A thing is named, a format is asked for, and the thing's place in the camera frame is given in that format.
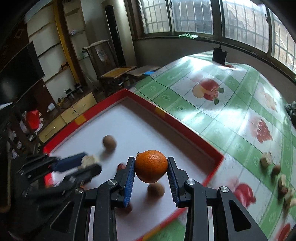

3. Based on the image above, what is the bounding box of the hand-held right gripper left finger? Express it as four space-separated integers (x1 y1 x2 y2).
35 156 137 241

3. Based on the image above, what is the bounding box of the wooden chair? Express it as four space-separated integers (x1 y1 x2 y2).
83 39 137 96

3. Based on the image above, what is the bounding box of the tall black column unit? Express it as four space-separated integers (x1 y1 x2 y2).
104 5 126 70

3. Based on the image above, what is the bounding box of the low wooden stool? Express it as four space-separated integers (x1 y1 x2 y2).
127 65 161 81

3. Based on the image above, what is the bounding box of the pile of sugarcane chunks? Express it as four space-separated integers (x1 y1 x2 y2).
260 152 296 212

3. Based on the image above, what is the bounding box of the brown longan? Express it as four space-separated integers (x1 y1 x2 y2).
271 164 282 178
147 183 165 198
102 136 117 152

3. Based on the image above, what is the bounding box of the green fruit-print tablecloth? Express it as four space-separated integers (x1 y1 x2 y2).
129 50 296 241

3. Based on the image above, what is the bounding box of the window with metal grille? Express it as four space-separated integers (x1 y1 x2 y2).
136 0 296 77

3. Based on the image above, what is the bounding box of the red cardboard box tray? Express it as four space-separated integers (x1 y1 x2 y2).
43 89 224 241

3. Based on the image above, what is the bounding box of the red paper bag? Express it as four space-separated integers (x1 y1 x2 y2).
25 110 43 130

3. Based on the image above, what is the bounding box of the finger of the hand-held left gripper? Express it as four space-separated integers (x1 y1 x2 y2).
22 163 102 204
16 152 88 179

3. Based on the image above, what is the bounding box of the black charger dock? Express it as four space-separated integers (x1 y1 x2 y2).
65 85 84 98

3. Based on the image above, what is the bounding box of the dark plastic bag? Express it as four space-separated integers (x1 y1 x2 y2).
284 101 296 129

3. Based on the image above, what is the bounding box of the black box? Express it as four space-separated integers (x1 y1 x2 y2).
212 43 227 65

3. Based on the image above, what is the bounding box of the orange mandarin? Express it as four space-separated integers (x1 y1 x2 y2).
135 150 168 183

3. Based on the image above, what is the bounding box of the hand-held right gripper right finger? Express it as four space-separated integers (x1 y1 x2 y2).
167 156 269 241

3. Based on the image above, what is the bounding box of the cut white sugarcane piece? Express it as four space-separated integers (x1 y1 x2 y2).
81 155 99 168

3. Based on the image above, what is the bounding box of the wall shelf unit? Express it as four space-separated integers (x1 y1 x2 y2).
26 0 93 93

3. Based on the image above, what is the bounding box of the black flat television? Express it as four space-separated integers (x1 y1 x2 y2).
0 42 45 105

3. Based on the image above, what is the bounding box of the yellow drawer cabinet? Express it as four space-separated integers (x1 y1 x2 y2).
38 93 97 144

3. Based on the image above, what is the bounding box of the yellow vertical board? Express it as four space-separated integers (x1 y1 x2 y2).
54 3 80 85

